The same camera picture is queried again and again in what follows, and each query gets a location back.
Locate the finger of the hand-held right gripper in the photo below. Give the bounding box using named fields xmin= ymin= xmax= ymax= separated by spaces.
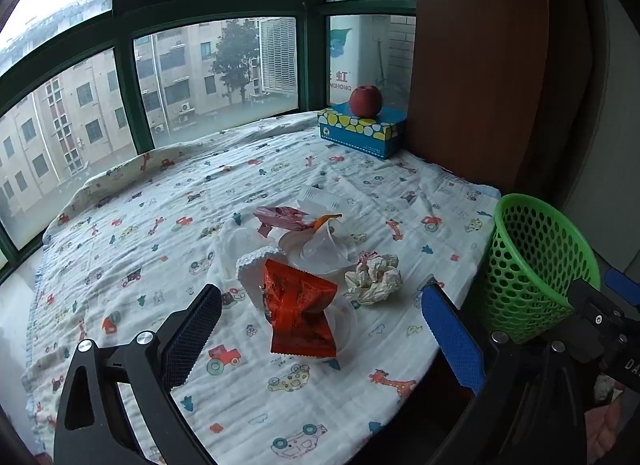
xmin=567 ymin=278 xmax=632 ymax=328
xmin=602 ymin=267 xmax=640 ymax=307

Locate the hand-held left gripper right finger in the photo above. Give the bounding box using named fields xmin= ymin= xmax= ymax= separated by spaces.
xmin=421 ymin=282 xmax=596 ymax=465

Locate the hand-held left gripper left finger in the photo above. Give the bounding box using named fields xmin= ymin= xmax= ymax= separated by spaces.
xmin=52 ymin=284 xmax=223 ymax=465

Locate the green plastic basket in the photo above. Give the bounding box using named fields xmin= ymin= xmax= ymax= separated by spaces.
xmin=472 ymin=193 xmax=601 ymax=344

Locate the clear plastic cup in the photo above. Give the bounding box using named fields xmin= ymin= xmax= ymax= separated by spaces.
xmin=300 ymin=222 xmax=358 ymax=266
xmin=220 ymin=225 xmax=266 ymax=276

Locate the paper ball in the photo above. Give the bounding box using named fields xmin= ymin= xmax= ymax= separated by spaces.
xmin=342 ymin=251 xmax=404 ymax=307

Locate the orange-red snack packet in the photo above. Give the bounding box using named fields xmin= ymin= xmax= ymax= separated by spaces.
xmin=261 ymin=259 xmax=339 ymax=359

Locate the pink wrapper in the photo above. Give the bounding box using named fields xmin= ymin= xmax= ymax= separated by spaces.
xmin=253 ymin=205 xmax=311 ymax=238

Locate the white ribbed plastic tray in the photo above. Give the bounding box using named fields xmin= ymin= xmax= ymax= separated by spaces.
xmin=297 ymin=185 xmax=343 ymax=218

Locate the person's right hand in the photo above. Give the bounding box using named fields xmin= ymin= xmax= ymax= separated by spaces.
xmin=586 ymin=401 xmax=625 ymax=460

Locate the printed blanket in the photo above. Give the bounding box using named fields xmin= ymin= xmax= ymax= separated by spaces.
xmin=22 ymin=110 xmax=503 ymax=465

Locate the blue spotted tissue box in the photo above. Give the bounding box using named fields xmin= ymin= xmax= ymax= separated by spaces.
xmin=317 ymin=101 xmax=408 ymax=160

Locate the red apple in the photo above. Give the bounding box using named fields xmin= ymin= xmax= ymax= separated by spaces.
xmin=349 ymin=85 xmax=384 ymax=118

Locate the apartment building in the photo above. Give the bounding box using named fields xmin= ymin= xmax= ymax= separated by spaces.
xmin=0 ymin=20 xmax=261 ymax=246

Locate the brown wooden cabinet panel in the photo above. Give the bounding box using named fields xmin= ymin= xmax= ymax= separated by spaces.
xmin=407 ymin=0 xmax=551 ymax=196

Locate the tree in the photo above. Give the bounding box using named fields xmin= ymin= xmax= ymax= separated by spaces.
xmin=212 ymin=19 xmax=261 ymax=106

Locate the white louvred shutter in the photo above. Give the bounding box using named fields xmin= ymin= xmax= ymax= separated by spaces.
xmin=260 ymin=17 xmax=297 ymax=94

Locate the white printed board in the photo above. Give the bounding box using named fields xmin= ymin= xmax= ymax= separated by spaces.
xmin=330 ymin=15 xmax=381 ymax=96

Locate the green window frame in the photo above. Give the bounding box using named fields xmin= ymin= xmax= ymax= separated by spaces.
xmin=0 ymin=0 xmax=418 ymax=286

